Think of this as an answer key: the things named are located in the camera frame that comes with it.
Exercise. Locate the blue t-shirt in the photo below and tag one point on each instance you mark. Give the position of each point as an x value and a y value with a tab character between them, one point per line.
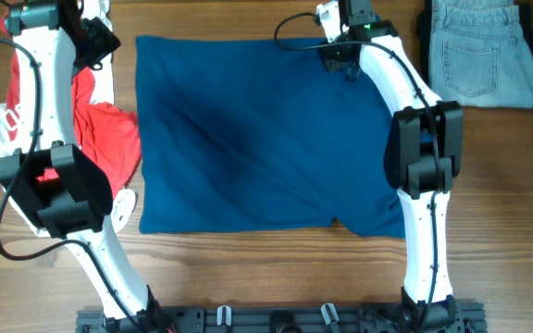
253	135

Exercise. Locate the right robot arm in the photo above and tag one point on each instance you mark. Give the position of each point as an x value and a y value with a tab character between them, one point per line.
421	161

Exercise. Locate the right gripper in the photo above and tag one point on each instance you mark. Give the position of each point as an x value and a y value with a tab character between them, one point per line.
329	62

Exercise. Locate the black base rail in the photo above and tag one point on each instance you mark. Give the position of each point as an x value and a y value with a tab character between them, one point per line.
280	319

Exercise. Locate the folded light blue jeans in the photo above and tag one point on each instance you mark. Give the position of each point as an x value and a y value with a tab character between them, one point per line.
478	55

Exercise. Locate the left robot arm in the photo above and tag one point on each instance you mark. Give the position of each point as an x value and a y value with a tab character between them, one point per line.
53	182

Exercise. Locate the white t-shirt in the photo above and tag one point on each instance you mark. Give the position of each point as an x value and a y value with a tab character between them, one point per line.
123	213

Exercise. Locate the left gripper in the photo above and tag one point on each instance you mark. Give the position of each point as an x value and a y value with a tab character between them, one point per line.
103	39

